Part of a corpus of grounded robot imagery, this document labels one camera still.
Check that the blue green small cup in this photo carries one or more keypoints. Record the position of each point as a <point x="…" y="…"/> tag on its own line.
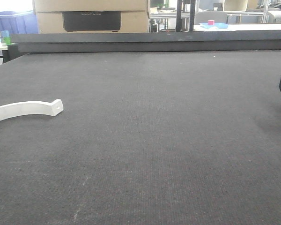
<point x="5" y="37"/>

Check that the light blue tray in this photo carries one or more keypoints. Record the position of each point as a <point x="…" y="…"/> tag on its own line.
<point x="215" y="25"/>

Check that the blue plastic crate background left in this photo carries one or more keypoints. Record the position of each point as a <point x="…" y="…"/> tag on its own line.
<point x="18" y="22"/>

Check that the black vertical post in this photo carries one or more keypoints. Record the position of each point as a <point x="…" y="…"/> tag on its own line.
<point x="180" y="4"/>

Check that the white curved PVC pipe clamp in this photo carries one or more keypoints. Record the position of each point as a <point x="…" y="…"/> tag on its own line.
<point x="31" y="108"/>

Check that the upper cardboard box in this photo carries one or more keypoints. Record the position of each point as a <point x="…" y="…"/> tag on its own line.
<point x="91" y="5"/>

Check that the dark raised table edge board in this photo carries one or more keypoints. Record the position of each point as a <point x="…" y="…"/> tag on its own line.
<point x="194" y="41"/>

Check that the lower cardboard box black panel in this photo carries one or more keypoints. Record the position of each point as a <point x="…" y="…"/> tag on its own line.
<point x="93" y="22"/>

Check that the pink cube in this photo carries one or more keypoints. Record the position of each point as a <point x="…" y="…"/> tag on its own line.
<point x="210" y="22"/>

